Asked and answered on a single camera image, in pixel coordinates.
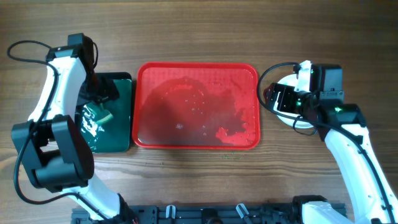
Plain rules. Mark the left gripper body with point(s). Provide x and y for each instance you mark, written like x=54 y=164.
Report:
x=94 y=90

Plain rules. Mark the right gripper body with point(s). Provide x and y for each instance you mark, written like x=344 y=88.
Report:
x=291 y=99

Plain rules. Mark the green sponge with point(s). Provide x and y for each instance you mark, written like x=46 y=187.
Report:
x=97 y=113

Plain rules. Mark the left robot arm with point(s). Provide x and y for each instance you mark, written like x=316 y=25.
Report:
x=50 y=147

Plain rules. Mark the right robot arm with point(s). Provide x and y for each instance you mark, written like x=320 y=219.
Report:
x=343 y=128

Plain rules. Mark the black tray with green water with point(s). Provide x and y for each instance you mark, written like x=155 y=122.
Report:
x=113 y=136

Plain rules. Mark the red plastic tray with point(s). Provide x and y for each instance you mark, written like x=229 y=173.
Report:
x=191 y=105

